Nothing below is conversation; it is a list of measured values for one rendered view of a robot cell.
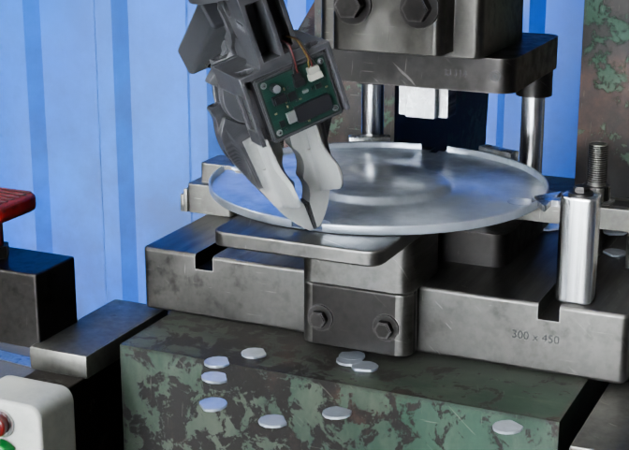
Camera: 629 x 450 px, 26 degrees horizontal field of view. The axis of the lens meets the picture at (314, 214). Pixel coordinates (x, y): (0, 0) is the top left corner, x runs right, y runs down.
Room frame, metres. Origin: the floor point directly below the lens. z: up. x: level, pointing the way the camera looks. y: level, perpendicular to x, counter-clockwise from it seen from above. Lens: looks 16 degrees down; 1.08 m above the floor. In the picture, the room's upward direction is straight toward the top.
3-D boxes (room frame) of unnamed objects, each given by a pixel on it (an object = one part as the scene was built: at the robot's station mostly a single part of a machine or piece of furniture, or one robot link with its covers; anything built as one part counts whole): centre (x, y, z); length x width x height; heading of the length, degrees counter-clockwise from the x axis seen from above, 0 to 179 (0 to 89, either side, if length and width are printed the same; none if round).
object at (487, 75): (1.25, -0.11, 0.86); 0.20 x 0.16 x 0.05; 66
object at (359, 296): (1.09, -0.03, 0.72); 0.25 x 0.14 x 0.14; 156
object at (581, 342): (1.25, -0.11, 0.68); 0.45 x 0.30 x 0.06; 66
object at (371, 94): (1.34, -0.06, 0.81); 0.02 x 0.02 x 0.14
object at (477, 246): (1.25, -0.11, 0.72); 0.20 x 0.16 x 0.03; 66
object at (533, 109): (1.27, -0.21, 0.81); 0.02 x 0.02 x 0.14
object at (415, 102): (1.24, -0.10, 0.84); 0.05 x 0.03 x 0.04; 66
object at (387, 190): (1.13, -0.05, 0.78); 0.29 x 0.29 x 0.01
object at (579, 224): (1.06, -0.21, 0.75); 0.03 x 0.03 x 0.10; 66
